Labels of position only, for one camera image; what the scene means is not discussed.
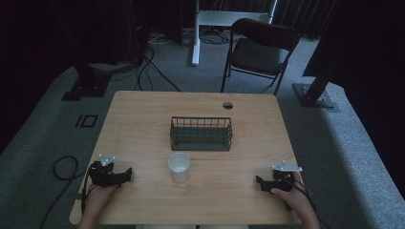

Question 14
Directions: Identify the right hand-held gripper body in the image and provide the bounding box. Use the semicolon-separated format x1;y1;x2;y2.
268;159;304;193

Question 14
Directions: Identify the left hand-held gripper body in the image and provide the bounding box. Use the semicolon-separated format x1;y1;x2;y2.
88;154;123;189

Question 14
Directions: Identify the person's right hand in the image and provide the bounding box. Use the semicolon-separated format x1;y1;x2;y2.
269;171;310;220

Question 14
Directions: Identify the person's left hand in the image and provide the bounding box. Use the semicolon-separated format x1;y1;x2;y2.
83;183;117;220

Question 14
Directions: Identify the white cup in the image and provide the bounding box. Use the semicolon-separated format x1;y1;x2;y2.
167;152;192;184

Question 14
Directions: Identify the black folding chair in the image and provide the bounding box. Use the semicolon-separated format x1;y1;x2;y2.
220;17;301;97

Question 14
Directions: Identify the right hand-held gripper cable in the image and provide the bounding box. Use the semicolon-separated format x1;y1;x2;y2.
283;177;317;212

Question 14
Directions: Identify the hand-held gripper cable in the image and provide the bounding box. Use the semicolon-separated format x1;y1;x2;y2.
283;177;317;212
80;173;96;218

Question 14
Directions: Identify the left hand-held gripper cable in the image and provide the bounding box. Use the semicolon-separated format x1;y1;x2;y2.
80;173;96;218

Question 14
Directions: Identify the black looped floor cable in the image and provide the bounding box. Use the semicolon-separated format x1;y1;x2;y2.
38;155;88;229

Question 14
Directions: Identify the dark wire basket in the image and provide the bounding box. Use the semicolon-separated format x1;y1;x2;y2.
169;115;234;153

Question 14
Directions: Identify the black stand with base plate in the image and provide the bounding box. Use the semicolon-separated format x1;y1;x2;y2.
47;0;113;102
291;0;341;113

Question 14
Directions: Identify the black floor cable bundle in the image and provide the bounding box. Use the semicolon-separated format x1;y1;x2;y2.
109;30;182;94

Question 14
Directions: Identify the white desk frame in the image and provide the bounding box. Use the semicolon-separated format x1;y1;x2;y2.
191;0;279;67

